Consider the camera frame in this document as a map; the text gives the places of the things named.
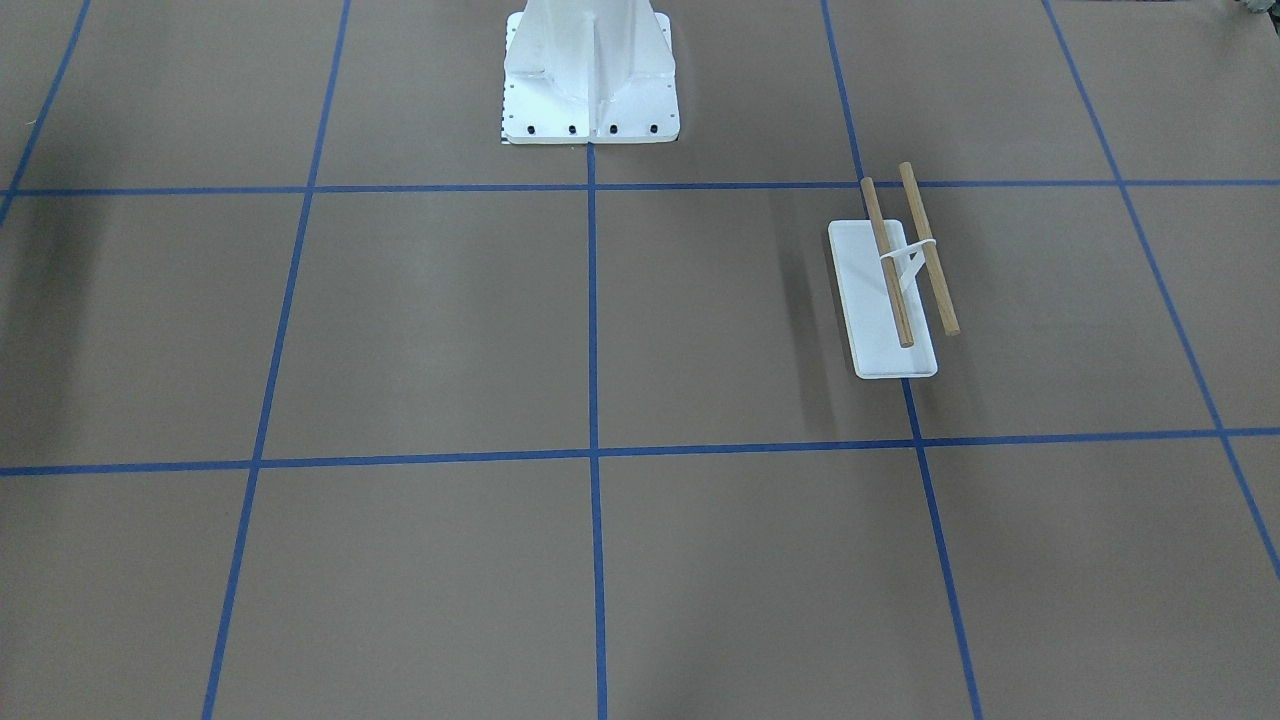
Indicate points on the white towel rack base tray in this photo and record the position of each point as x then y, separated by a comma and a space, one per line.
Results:
874, 346

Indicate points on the wooden rack bar inner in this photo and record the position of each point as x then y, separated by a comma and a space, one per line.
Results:
891, 277

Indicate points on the wooden rack bar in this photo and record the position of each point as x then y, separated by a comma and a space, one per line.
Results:
941, 291
891, 277

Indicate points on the wooden rack bar outer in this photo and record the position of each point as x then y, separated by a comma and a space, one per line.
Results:
941, 291

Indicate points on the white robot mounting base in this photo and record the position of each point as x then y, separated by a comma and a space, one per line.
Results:
589, 72

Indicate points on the brown table mat blue grid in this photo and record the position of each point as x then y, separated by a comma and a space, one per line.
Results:
322, 402

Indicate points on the white rack bracket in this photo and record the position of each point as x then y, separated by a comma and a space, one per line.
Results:
909, 260

